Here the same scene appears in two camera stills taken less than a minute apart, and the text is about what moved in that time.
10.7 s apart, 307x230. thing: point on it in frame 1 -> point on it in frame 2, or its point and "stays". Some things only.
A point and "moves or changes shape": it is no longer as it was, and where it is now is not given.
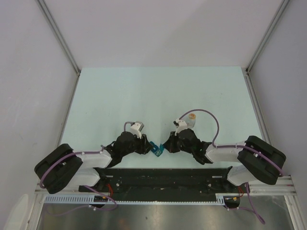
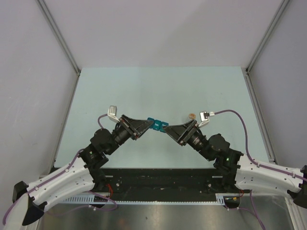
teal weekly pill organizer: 157,151 -> 158,125
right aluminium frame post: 260,47 stays
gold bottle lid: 192,116 stays
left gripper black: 146,145 -> 140,126
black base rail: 162,184 stays
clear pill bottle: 190,122 moves or changes shape
